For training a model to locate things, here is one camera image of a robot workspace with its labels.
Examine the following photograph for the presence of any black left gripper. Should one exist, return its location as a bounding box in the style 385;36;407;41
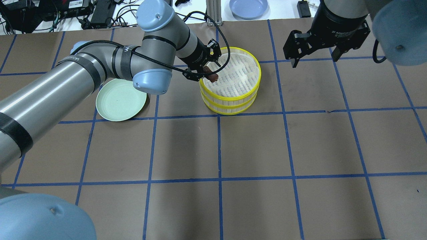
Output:
182;39;223;74

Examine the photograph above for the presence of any brown steamed bun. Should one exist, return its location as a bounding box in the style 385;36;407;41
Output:
203;66;219;83

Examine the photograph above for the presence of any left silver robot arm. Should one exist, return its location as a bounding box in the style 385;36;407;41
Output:
0;0;222;240

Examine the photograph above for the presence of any black power adapter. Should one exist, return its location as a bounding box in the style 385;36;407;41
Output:
90;0;116;29

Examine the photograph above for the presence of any blue plate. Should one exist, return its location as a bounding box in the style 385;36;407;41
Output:
229;0;269;20

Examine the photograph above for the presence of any light green plate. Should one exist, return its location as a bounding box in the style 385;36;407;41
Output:
95;78;148;122

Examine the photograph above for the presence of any aluminium frame post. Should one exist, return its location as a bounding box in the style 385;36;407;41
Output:
206;0;223;26

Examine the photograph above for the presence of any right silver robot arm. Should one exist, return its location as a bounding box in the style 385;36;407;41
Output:
283;0;427;67

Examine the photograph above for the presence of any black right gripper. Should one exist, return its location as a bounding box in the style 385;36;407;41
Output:
283;0;371;68

